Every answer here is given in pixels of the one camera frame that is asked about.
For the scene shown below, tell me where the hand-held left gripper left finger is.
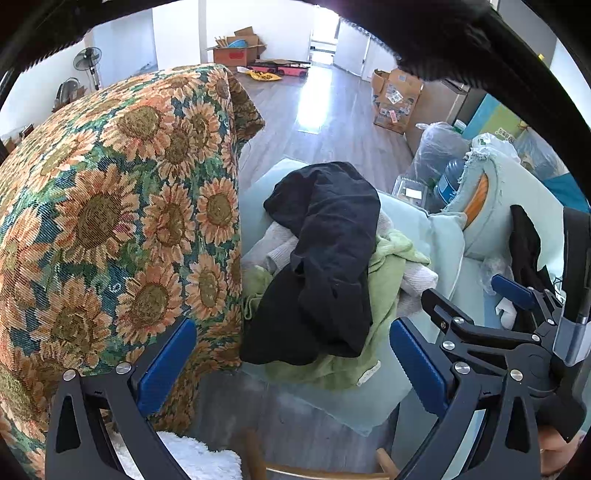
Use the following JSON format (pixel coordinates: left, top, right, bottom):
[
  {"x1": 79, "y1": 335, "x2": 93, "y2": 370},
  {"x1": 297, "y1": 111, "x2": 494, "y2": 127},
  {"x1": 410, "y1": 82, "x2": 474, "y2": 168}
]
[{"x1": 45, "y1": 318, "x2": 199, "y2": 480}]

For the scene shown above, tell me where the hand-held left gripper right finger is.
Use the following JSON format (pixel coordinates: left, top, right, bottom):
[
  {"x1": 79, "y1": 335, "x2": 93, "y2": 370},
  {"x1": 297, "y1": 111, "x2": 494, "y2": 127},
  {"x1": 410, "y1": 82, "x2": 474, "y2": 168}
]
[{"x1": 389, "y1": 318, "x2": 543, "y2": 480}]

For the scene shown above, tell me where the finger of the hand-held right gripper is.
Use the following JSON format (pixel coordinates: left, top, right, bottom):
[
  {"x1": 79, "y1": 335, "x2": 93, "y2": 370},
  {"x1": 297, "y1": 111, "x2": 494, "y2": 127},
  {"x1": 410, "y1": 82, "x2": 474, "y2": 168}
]
[
  {"x1": 491, "y1": 274, "x2": 563, "y2": 334},
  {"x1": 421, "y1": 287, "x2": 544, "y2": 358}
]

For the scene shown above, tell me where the black cloth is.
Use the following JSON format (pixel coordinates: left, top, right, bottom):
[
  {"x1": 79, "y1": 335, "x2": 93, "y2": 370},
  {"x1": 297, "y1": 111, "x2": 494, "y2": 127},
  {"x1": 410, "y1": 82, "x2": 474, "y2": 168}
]
[{"x1": 509, "y1": 204, "x2": 555, "y2": 333}]

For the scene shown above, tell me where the black thin garment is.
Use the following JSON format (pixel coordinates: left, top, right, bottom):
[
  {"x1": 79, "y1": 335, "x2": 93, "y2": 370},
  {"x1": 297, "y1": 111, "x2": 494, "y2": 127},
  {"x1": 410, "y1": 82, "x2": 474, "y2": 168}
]
[{"x1": 240, "y1": 161, "x2": 382, "y2": 366}]

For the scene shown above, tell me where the person's right hand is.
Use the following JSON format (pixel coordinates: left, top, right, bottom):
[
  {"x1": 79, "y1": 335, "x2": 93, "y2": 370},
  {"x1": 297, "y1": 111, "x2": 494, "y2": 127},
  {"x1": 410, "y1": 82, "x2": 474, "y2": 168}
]
[{"x1": 539, "y1": 425, "x2": 583, "y2": 477}]

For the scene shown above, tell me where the light green garment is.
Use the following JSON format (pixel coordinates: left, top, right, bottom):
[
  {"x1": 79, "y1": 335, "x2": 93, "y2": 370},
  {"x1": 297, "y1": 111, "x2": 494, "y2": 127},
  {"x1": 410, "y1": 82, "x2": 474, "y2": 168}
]
[{"x1": 242, "y1": 230, "x2": 432, "y2": 391}]

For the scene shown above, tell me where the white fluffy cloth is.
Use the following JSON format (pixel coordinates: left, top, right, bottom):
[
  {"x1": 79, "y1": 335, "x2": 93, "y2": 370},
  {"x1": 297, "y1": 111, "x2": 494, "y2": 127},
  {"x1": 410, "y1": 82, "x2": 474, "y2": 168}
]
[{"x1": 108, "y1": 429, "x2": 243, "y2": 480}]

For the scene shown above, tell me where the pale blue fringed cushion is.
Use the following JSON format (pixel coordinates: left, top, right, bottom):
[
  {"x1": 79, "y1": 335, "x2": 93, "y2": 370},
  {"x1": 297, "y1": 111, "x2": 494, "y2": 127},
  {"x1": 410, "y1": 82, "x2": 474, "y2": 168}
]
[{"x1": 441, "y1": 145, "x2": 571, "y2": 259}]

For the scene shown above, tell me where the teal cloth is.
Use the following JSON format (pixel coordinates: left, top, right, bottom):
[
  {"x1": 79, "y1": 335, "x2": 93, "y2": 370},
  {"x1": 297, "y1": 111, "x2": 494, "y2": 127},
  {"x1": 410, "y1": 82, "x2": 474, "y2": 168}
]
[{"x1": 545, "y1": 174, "x2": 588, "y2": 214}]

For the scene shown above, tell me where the light blue laundry basket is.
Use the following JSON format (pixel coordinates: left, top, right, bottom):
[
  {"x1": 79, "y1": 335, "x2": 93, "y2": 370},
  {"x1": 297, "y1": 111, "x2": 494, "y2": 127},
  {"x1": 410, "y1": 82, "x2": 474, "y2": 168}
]
[{"x1": 238, "y1": 157, "x2": 573, "y2": 437}]

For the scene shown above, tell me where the blue water bottle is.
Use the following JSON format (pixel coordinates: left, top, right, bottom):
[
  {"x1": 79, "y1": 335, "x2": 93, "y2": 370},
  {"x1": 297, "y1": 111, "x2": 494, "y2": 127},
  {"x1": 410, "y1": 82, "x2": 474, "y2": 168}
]
[{"x1": 431, "y1": 159, "x2": 467, "y2": 207}]

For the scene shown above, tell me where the clear plastic bag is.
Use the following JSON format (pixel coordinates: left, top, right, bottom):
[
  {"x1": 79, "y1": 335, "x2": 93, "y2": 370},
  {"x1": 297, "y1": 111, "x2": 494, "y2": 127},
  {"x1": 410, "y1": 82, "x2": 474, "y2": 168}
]
[
  {"x1": 512, "y1": 124, "x2": 571, "y2": 178},
  {"x1": 411, "y1": 122, "x2": 469, "y2": 185}
]

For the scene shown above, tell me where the white printed bag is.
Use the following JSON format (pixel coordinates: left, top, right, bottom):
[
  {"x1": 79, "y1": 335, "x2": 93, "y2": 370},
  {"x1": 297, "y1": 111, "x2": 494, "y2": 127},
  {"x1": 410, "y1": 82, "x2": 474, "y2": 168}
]
[{"x1": 471, "y1": 131, "x2": 522, "y2": 162}]

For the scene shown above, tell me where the sunflower print blanket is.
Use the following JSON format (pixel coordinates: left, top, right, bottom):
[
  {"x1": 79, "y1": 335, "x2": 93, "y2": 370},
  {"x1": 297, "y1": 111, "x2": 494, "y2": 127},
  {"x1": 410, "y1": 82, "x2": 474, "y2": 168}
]
[{"x1": 0, "y1": 64, "x2": 266, "y2": 462}]

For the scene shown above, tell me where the cardboard box with stickers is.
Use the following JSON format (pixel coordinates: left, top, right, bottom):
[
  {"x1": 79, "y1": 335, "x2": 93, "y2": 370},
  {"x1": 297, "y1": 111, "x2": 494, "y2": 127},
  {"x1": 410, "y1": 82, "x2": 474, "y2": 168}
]
[{"x1": 372, "y1": 69, "x2": 424, "y2": 136}]

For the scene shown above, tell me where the grey fan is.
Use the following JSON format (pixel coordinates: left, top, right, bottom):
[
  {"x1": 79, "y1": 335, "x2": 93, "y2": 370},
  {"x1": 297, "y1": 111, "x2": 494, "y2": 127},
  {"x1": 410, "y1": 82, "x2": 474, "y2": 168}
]
[{"x1": 54, "y1": 78, "x2": 83, "y2": 110}]

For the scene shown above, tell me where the yellow bag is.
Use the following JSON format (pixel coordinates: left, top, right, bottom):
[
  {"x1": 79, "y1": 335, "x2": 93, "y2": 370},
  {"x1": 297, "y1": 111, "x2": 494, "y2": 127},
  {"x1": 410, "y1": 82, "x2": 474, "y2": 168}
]
[{"x1": 244, "y1": 68, "x2": 282, "y2": 83}]

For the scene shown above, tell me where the flat pink and black box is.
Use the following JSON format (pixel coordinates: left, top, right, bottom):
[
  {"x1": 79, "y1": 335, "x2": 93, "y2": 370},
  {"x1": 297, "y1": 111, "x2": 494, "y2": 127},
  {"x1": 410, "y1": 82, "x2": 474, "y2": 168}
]
[{"x1": 252, "y1": 59, "x2": 311, "y2": 79}]

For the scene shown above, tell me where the black standing fan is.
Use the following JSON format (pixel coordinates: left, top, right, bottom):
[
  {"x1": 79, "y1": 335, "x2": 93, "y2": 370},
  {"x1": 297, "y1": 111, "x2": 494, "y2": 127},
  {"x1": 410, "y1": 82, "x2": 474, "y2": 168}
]
[{"x1": 74, "y1": 46, "x2": 103, "y2": 92}]

